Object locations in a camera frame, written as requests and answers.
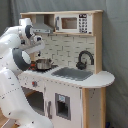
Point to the small metal pot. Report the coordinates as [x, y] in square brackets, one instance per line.
[44, 64]

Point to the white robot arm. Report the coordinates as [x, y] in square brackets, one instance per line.
[13, 61]

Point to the wooden toy kitchen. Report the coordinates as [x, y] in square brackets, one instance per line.
[87, 97]

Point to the grey sink basin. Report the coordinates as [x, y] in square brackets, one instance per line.
[73, 74]

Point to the black toy faucet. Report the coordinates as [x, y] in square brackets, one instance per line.
[82, 64]

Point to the black stovetop red burners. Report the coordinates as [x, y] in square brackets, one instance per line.
[33, 67]

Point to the right red stove knob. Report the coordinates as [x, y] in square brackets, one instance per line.
[34, 83]

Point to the toy microwave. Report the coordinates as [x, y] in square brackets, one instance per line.
[73, 23]

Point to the grey range hood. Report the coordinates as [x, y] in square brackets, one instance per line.
[41, 25]

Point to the grey cabinet door handle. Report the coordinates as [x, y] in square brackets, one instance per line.
[49, 110]

